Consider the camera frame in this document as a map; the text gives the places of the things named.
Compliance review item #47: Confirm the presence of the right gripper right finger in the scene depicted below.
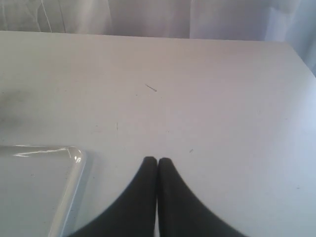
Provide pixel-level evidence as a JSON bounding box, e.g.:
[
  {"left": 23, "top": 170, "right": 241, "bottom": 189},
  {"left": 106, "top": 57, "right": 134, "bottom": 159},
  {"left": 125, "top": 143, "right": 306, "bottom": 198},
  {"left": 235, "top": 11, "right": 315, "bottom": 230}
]
[{"left": 157, "top": 158, "right": 244, "bottom": 237}]

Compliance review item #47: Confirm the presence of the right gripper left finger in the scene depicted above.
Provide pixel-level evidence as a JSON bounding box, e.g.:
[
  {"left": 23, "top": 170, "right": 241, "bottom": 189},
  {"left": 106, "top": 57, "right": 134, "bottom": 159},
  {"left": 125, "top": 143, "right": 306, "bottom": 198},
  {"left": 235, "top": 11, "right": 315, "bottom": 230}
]
[{"left": 70, "top": 157, "right": 158, "bottom": 237}]

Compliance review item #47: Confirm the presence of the clear plastic tray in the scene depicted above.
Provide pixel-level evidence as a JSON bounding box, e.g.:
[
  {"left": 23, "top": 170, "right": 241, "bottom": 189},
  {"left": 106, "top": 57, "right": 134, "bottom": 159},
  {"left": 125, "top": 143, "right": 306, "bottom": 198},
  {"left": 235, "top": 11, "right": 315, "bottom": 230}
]
[{"left": 0, "top": 145, "right": 86, "bottom": 237}]

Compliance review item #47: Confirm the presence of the white curtain backdrop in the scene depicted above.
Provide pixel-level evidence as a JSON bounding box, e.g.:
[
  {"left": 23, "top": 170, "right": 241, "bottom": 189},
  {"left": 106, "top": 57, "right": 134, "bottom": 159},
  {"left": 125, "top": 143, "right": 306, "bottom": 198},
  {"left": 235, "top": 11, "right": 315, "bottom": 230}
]
[{"left": 0, "top": 0, "right": 316, "bottom": 72}]

